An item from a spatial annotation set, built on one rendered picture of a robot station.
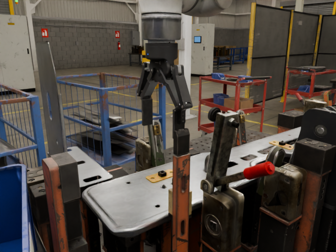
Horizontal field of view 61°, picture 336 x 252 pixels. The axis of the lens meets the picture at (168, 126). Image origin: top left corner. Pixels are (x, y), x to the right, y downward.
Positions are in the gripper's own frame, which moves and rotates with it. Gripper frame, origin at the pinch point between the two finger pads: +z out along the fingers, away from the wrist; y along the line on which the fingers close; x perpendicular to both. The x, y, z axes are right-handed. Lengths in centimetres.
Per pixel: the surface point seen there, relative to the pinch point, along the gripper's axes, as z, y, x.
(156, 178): 13.4, -0.7, 2.3
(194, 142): 43, 77, -79
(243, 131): 10.7, 7.4, -41.0
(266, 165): -0.9, -30.8, 0.4
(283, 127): 17, 13, -76
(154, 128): 3.8, 10.6, -4.8
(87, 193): 14.1, 3.5, 19.0
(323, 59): 20, 317, -730
